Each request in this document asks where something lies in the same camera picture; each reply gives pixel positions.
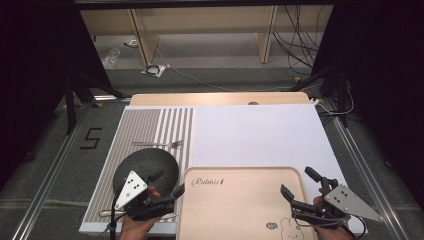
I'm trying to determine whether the black metal stand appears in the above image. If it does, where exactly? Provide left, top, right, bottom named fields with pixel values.
left=289, top=63, right=350, bottom=128
left=64, top=70, right=133, bottom=135

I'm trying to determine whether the beige tray with rabbit print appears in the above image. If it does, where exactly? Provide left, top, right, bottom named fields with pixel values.
left=175, top=166, right=318, bottom=240

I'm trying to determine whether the silver fork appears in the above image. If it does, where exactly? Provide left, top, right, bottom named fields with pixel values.
left=132, top=139, right=184, bottom=149

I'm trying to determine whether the right hand-held gripper cable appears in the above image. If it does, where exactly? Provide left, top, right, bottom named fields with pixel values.
left=339, top=214, right=368, bottom=240

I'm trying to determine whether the black curtain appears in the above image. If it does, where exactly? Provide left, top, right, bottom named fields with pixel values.
left=311, top=0, right=424, bottom=209
left=0, top=0, right=114, bottom=189

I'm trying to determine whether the left hand-held gripper cable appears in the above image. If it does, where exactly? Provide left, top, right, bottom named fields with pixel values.
left=99, top=191, right=125, bottom=240

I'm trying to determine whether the metal floor rail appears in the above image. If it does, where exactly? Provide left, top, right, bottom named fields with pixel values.
left=323, top=99, right=412, bottom=240
left=11, top=103, right=90, bottom=240

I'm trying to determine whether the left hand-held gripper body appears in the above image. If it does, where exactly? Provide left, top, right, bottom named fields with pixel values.
left=114, top=170, right=176, bottom=222

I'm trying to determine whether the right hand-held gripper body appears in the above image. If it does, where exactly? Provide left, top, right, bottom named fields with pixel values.
left=291, top=179, right=384, bottom=230

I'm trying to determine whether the thin white floor cable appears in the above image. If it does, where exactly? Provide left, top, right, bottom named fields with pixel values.
left=154, top=46, right=295, bottom=93

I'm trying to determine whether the person's right hand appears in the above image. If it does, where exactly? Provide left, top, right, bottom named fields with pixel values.
left=313, top=195, right=354, bottom=240

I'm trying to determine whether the grey striped placemat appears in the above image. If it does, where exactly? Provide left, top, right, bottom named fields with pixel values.
left=83, top=106, right=195, bottom=224

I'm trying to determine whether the white packet with black ring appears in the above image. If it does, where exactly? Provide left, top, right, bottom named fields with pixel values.
left=141, top=63, right=167, bottom=79

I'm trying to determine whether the dark grey round plate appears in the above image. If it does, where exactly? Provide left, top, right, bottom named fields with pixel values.
left=112, top=147, right=180, bottom=202

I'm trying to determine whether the person's left hand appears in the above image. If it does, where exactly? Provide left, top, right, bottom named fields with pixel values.
left=119, top=186, right=161, bottom=240

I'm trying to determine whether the clear plastic bottle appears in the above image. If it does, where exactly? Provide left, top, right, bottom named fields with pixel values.
left=101, top=47, right=122, bottom=70

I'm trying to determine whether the hand-held gripper cable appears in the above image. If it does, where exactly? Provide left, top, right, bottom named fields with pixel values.
left=99, top=191, right=125, bottom=240
left=339, top=214, right=368, bottom=240

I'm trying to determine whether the white board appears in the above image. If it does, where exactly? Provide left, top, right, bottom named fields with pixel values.
left=78, top=103, right=367, bottom=235

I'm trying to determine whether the light wooden shelf unit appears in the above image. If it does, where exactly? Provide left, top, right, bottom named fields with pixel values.
left=79, top=4, right=335, bottom=66

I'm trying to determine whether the white cable beside table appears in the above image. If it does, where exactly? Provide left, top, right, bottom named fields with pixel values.
left=311, top=89, right=355, bottom=117

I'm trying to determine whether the bundle of black cables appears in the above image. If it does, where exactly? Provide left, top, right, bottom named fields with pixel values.
left=272, top=4, right=324, bottom=77

